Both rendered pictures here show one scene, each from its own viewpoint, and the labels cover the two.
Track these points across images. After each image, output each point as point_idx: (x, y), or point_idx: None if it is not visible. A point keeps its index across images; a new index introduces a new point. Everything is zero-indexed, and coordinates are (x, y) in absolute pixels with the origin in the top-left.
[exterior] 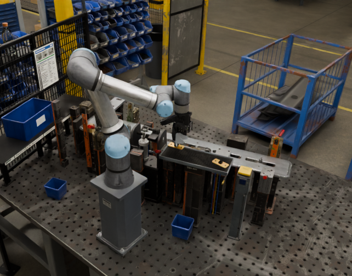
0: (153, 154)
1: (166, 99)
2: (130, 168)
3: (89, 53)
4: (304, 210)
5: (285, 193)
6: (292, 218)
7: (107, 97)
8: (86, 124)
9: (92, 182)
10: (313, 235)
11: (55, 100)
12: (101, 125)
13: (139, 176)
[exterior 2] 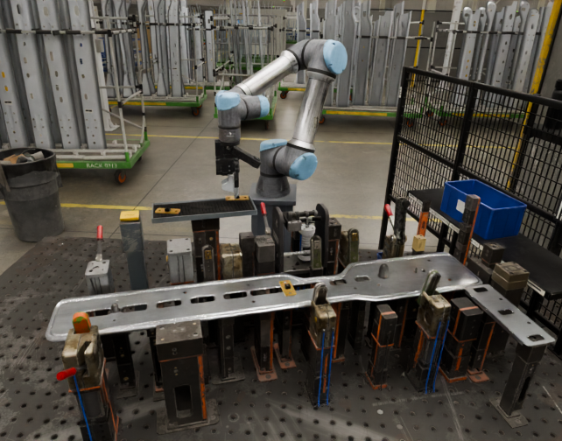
0: None
1: (225, 91)
2: (262, 178)
3: (319, 44)
4: (19, 410)
5: (58, 437)
6: (49, 381)
7: (303, 102)
8: (417, 227)
9: (292, 184)
10: (14, 368)
11: (477, 197)
12: (394, 227)
13: (257, 199)
